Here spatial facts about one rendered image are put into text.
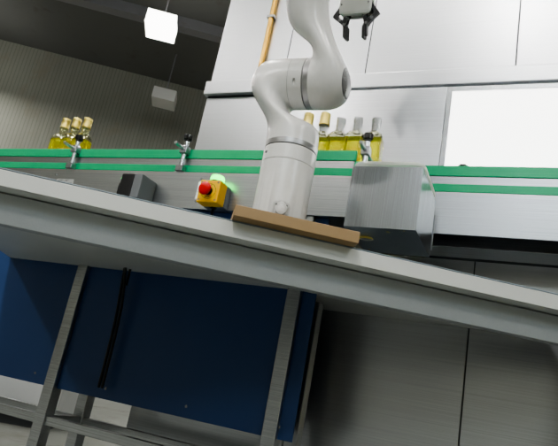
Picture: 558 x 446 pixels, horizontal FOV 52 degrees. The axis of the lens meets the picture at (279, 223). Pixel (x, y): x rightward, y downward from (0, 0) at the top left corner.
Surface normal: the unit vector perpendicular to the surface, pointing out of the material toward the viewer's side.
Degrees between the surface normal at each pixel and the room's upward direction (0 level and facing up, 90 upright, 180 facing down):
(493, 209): 90
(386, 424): 90
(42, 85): 90
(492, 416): 90
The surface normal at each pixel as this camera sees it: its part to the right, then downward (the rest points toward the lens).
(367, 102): -0.36, -0.32
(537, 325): 0.18, -0.25
